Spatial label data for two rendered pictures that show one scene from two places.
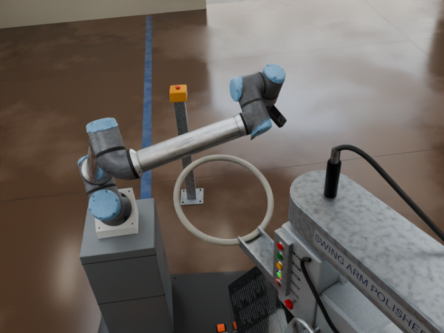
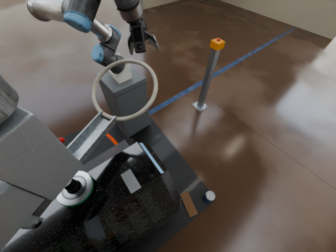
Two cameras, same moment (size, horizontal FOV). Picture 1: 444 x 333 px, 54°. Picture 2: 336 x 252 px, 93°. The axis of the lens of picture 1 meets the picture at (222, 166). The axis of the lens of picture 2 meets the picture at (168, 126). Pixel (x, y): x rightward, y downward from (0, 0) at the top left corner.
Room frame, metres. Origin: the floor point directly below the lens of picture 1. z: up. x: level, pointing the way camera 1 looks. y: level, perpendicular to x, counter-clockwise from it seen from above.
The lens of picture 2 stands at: (1.26, -0.89, 1.95)
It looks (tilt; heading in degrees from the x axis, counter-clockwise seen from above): 53 degrees down; 51
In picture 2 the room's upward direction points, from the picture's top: 3 degrees clockwise
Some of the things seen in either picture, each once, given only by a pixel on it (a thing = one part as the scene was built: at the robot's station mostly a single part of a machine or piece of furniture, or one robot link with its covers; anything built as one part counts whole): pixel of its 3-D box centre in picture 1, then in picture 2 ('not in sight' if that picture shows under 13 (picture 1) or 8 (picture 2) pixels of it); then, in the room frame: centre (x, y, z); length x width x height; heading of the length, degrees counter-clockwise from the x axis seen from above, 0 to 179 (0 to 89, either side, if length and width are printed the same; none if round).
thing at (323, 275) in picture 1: (335, 286); (9, 173); (0.92, -0.37, 1.32); 0.36 x 0.22 x 0.45; 30
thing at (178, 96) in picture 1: (185, 147); (207, 79); (2.88, 0.28, 0.54); 0.20 x 0.20 x 1.09; 89
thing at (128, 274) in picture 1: (132, 272); (127, 103); (1.75, 0.60, 0.42); 0.50 x 0.50 x 0.85; 5
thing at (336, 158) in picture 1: (333, 172); not in sight; (0.99, -0.33, 1.78); 0.04 x 0.04 x 0.17
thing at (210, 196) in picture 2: not in sight; (209, 197); (1.94, -0.85, 0.08); 0.10 x 0.10 x 0.13
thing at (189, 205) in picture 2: not in sight; (188, 203); (1.72, -0.77, 0.02); 0.25 x 0.10 x 0.01; 76
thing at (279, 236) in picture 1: (283, 263); not in sight; (0.99, -0.19, 1.38); 0.08 x 0.03 x 0.28; 30
